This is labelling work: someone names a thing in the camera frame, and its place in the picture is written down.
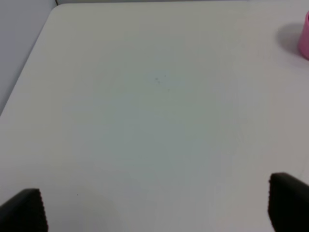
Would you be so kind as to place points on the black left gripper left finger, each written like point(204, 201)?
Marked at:
point(24, 212)

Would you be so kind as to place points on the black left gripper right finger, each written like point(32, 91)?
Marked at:
point(288, 203)

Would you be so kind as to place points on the pink saucepan with handle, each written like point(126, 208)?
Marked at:
point(303, 43)

